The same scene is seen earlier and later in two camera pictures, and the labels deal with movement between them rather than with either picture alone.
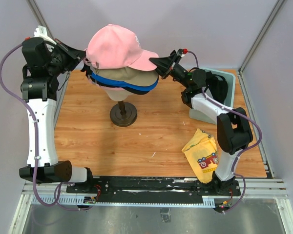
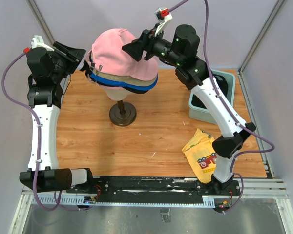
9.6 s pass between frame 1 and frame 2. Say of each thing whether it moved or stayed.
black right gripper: moved
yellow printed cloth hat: stayed
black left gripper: stayed
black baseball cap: stayed
